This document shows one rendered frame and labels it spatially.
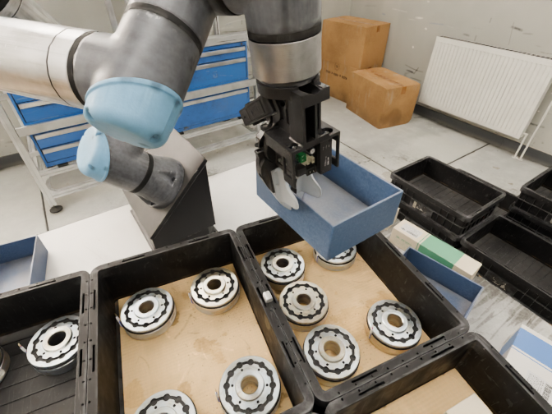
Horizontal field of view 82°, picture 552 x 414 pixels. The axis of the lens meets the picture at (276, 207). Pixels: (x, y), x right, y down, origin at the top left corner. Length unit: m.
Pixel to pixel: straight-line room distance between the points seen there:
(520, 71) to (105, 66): 3.17
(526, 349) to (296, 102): 0.71
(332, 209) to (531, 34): 2.97
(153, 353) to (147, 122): 0.50
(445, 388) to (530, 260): 1.14
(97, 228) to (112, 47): 0.93
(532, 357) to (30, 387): 0.95
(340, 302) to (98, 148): 0.64
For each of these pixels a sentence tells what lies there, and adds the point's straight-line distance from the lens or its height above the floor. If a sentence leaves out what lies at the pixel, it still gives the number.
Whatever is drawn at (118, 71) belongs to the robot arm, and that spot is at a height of 1.35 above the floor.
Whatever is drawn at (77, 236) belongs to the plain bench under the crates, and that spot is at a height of 0.70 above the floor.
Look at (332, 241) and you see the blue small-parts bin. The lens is 0.46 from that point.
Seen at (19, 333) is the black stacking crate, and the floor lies 0.83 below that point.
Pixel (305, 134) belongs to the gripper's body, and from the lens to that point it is 0.36.
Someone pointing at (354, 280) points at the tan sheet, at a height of 0.83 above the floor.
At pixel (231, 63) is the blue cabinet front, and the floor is 0.75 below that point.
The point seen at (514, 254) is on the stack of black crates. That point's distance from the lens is 1.76.
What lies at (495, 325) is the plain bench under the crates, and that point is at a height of 0.70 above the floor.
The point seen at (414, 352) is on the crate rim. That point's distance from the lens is 0.60.
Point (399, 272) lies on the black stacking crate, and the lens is 0.73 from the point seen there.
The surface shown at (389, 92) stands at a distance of 3.33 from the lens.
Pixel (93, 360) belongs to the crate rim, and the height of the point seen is 0.93.
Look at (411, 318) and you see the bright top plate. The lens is 0.72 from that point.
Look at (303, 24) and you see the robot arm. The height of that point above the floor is 1.37.
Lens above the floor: 1.43
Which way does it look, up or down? 40 degrees down
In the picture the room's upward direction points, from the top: straight up
